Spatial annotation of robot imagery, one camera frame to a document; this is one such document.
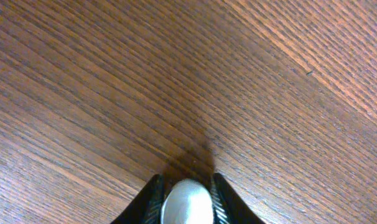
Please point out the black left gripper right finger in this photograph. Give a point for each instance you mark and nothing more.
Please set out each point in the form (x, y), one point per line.
(228, 207)

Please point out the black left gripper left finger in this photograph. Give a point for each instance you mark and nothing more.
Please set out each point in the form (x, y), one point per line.
(145, 208)

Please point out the small teaspoon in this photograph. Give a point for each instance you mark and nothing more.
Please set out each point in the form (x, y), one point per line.
(189, 202)

